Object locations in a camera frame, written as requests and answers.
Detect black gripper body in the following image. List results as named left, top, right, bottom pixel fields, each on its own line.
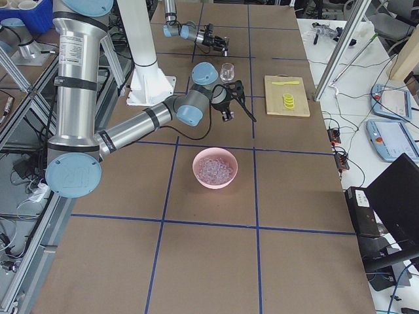
left=211, top=83, right=235, bottom=122
left=200, top=32, right=229, bottom=52

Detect black ice tongs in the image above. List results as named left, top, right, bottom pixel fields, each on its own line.
left=223, top=80, right=257, bottom=122

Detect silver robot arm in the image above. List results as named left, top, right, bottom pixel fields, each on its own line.
left=162, top=0, right=229, bottom=56
left=45, top=1, right=244, bottom=198

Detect clear wine glass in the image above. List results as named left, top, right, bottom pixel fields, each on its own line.
left=220, top=62, right=235, bottom=82

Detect pile of clear ice cubes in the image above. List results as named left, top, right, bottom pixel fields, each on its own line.
left=198, top=157, right=234, bottom=185

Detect yellow plastic knife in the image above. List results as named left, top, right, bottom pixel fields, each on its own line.
left=271, top=80, right=300, bottom=86

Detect bamboo cutting board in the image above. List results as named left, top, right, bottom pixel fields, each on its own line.
left=264, top=75, right=310, bottom=117

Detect pink bowl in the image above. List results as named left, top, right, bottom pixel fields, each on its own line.
left=192, top=147, right=238, bottom=189

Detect blue teach pendant far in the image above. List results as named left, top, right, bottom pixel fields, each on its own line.
left=371, top=84, right=412, bottom=122

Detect blue teach pendant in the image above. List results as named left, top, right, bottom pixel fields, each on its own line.
left=371, top=84, right=412, bottom=122
left=366, top=119, right=418, bottom=162

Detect blue teach pendant near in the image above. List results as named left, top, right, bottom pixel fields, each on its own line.
left=366, top=119, right=418, bottom=162

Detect blue storage bin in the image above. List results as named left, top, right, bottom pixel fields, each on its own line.
left=1, top=0, right=53, bottom=33

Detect wooden beam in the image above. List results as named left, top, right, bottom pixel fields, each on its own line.
left=388, top=27, right=418, bottom=80

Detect black laptop monitor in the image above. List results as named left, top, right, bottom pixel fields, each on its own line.
left=344, top=154, right=418, bottom=291

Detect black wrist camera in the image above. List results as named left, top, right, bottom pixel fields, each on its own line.
left=204, top=23, right=213, bottom=36

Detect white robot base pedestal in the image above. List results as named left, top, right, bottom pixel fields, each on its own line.
left=117, top=0, right=174, bottom=106

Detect aluminium frame post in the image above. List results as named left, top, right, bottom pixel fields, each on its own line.
left=313, top=0, right=371, bottom=101

